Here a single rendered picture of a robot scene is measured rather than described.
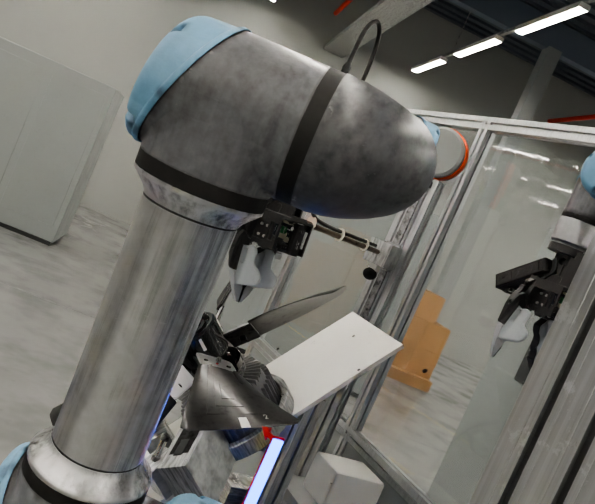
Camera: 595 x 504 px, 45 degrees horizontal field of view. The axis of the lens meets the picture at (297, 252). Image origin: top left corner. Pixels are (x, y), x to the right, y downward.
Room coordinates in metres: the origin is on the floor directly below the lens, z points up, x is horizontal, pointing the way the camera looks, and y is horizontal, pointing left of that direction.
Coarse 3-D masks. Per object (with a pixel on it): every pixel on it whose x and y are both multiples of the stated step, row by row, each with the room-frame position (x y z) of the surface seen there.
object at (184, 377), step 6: (180, 372) 1.54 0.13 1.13; (186, 372) 1.54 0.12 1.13; (180, 378) 1.53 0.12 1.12; (186, 378) 1.54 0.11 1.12; (192, 378) 1.54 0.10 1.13; (174, 384) 1.53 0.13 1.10; (186, 384) 1.53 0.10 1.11; (174, 390) 1.52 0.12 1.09; (180, 390) 1.52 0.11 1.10; (186, 390) 1.53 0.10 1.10; (174, 396) 1.51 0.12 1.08
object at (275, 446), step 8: (272, 440) 1.19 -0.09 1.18; (280, 440) 1.20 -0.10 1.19; (272, 448) 1.19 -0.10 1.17; (280, 448) 1.20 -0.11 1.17; (272, 456) 1.20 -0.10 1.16; (264, 464) 1.19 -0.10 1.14; (272, 464) 1.20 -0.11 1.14; (264, 472) 1.19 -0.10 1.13; (256, 480) 1.19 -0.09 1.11; (264, 480) 1.20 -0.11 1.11; (256, 488) 1.19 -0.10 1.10; (248, 496) 1.19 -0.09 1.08; (256, 496) 1.20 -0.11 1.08
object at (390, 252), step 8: (376, 240) 2.03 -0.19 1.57; (376, 248) 2.02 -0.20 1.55; (384, 248) 2.01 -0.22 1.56; (392, 248) 2.01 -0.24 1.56; (400, 248) 2.09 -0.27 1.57; (368, 256) 2.03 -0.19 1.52; (376, 256) 2.02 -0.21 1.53; (384, 256) 2.01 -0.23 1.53; (392, 256) 2.03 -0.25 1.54; (376, 264) 2.01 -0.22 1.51; (384, 264) 2.00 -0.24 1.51; (392, 264) 2.05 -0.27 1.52
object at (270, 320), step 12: (336, 288) 1.51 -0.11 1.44; (300, 300) 1.50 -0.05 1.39; (312, 300) 1.57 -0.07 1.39; (324, 300) 1.63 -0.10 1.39; (276, 312) 1.55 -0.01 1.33; (288, 312) 1.59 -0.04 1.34; (300, 312) 1.63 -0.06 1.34; (252, 324) 1.57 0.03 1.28; (264, 324) 1.60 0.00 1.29; (276, 324) 1.63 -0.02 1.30
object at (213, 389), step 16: (208, 368) 1.44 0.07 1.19; (192, 384) 1.38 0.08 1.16; (208, 384) 1.39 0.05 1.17; (224, 384) 1.40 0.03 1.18; (240, 384) 1.44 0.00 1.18; (192, 400) 1.32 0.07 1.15; (208, 400) 1.33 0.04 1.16; (224, 400) 1.34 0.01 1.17; (240, 400) 1.36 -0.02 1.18; (256, 400) 1.39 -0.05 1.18; (192, 416) 1.28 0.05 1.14; (208, 416) 1.29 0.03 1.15; (224, 416) 1.29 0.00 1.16; (240, 416) 1.31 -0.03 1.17; (256, 416) 1.32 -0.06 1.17; (272, 416) 1.33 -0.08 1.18; (288, 416) 1.35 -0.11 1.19
